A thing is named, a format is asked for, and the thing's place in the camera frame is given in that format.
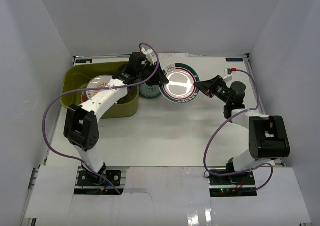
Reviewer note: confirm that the white plate orange sunburst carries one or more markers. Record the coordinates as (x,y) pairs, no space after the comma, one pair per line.
(95,83)

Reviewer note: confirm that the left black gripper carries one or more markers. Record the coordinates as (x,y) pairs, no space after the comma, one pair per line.
(152,75)

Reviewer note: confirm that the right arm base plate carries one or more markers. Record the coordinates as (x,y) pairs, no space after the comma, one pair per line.
(240,185)

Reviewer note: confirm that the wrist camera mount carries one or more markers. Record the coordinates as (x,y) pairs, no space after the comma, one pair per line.
(150,55)
(229,74)

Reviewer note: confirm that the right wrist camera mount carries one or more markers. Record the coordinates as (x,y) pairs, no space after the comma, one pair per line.
(229,74)

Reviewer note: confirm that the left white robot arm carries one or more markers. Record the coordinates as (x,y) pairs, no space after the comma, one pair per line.
(81,124)

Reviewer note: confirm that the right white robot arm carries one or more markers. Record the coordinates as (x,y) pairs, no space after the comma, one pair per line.
(267,138)

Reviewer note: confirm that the white plate teal maroon rim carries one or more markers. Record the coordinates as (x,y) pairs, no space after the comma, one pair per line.
(180,87)

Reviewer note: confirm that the small teal patterned plate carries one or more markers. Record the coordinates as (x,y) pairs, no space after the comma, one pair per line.
(149,91)

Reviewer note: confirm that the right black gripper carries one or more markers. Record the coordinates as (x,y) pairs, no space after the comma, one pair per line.
(207,86)

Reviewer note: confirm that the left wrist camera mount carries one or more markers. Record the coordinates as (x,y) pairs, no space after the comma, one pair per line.
(150,55)

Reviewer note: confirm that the olive green plastic bin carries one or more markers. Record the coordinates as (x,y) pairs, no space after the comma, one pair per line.
(80,75)

